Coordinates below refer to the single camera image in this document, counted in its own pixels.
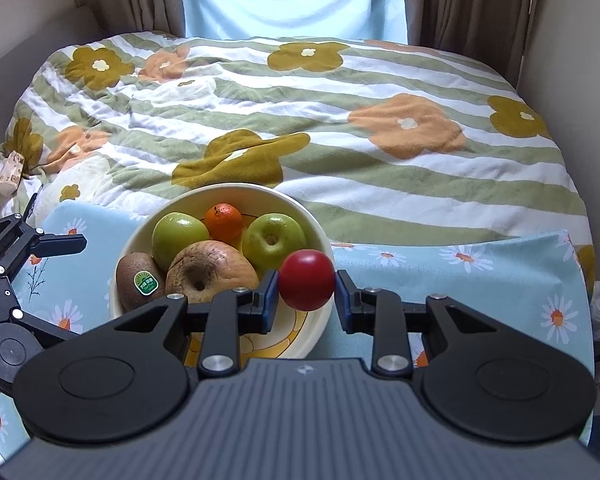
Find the striped floral blanket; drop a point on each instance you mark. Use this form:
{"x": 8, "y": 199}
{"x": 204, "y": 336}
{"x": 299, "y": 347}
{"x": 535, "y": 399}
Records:
{"x": 330, "y": 125}

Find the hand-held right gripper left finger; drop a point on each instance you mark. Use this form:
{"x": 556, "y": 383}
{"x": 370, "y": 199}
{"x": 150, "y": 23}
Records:
{"x": 271, "y": 305}

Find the wrinkled yellow-brown apple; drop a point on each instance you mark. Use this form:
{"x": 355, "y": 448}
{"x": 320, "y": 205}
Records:
{"x": 215, "y": 265}

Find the green apple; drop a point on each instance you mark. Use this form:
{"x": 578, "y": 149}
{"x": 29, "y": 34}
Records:
{"x": 179, "y": 234}
{"x": 272, "y": 242}

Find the patterned tissue pack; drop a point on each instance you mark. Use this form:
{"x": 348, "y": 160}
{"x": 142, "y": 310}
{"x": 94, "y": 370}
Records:
{"x": 10, "y": 172}

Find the red cherry tomato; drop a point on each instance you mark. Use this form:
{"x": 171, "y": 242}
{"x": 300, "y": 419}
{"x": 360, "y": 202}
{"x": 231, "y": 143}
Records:
{"x": 307, "y": 280}

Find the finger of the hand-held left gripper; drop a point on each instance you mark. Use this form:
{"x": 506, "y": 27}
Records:
{"x": 45, "y": 329}
{"x": 60, "y": 245}

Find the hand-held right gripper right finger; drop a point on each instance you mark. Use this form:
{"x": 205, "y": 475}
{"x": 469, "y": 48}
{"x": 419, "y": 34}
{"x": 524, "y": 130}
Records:
{"x": 341, "y": 300}

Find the small black object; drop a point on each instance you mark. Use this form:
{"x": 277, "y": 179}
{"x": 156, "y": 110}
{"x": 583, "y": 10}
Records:
{"x": 31, "y": 206}

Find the brown kiwi with sticker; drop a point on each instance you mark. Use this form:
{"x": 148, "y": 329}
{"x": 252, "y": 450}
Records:
{"x": 136, "y": 280}

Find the blue daisy tablecloth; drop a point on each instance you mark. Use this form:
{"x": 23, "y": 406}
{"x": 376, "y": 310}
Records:
{"x": 455, "y": 285}

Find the cream ceramic bowl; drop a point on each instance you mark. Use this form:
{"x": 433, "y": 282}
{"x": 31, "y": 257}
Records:
{"x": 260, "y": 201}

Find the small tangerine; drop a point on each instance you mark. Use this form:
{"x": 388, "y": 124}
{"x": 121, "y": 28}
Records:
{"x": 223, "y": 221}

